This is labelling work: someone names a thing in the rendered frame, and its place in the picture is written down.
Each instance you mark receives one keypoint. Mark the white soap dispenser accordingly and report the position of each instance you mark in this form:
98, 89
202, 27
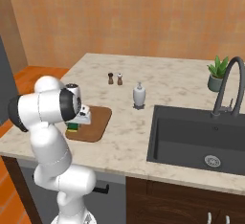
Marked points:
139, 95

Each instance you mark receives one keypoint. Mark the brown shaker with white top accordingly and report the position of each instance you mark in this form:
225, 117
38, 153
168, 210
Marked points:
119, 79

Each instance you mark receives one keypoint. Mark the dark wood cupboard door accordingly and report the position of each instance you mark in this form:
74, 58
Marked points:
169, 202
234, 207

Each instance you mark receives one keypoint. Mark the dark grey fridge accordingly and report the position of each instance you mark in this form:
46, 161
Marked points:
7, 84

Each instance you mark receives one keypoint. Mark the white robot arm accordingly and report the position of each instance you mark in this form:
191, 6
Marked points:
48, 138

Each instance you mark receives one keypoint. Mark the dark grey arched tap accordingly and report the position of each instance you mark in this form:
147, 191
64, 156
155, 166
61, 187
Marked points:
225, 84

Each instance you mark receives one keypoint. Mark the dark wood cupboard side panel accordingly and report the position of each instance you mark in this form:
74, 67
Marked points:
19, 189

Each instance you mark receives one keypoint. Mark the grey dishwasher front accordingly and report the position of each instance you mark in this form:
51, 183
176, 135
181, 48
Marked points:
111, 205

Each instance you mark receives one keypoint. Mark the brown wooden cutting board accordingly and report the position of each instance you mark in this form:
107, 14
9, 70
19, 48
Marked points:
95, 125

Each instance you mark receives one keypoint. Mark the green plant in grey pot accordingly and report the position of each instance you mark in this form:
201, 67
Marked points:
217, 74

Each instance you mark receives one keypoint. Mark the green and yellow sponge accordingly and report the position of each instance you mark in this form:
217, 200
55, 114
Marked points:
72, 127

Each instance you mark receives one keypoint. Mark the dark grey sink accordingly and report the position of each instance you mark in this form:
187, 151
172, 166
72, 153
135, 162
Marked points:
191, 138

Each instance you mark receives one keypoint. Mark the brown shaker with dark top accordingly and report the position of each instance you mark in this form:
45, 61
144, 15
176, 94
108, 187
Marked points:
110, 79

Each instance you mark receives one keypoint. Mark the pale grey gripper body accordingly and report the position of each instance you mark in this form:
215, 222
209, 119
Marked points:
84, 119

